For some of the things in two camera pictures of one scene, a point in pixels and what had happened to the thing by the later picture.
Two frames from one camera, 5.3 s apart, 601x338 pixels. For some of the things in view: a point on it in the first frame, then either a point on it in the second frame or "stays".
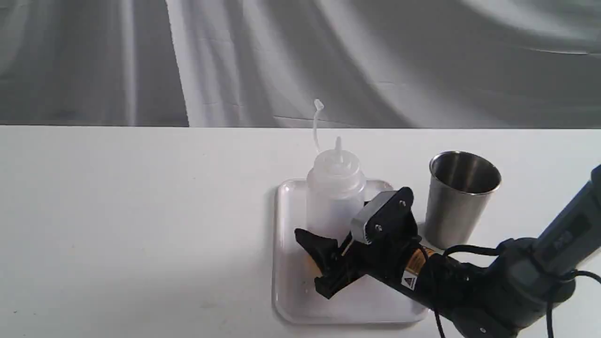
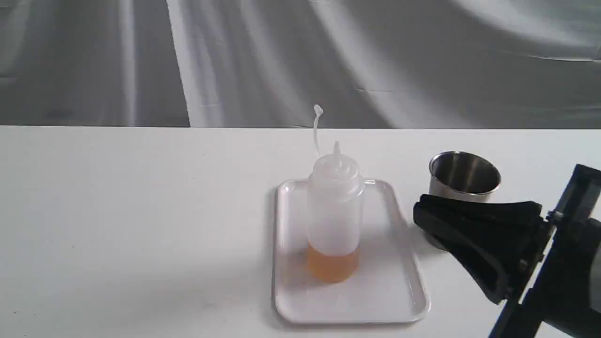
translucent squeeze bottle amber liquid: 336,190 stays
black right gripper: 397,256 → 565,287
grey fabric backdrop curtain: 398,64 stays
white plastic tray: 372,299 stays
